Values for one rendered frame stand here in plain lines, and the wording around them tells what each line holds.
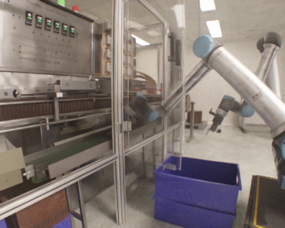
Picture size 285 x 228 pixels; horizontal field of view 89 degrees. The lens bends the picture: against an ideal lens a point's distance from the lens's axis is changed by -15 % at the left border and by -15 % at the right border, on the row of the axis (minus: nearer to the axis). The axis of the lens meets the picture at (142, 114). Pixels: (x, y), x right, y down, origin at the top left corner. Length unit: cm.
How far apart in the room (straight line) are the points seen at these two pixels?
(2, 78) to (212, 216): 161
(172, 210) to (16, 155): 108
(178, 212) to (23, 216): 99
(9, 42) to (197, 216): 173
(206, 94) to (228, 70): 512
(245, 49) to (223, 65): 522
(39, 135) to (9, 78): 39
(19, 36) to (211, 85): 539
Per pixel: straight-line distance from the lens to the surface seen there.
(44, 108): 102
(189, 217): 139
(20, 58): 135
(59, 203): 102
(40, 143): 117
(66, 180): 89
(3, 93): 100
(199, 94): 595
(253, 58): 601
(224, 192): 122
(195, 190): 124
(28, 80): 127
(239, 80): 80
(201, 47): 88
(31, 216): 96
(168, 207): 139
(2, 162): 81
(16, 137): 134
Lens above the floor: 99
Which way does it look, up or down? 7 degrees down
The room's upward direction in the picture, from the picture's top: straight up
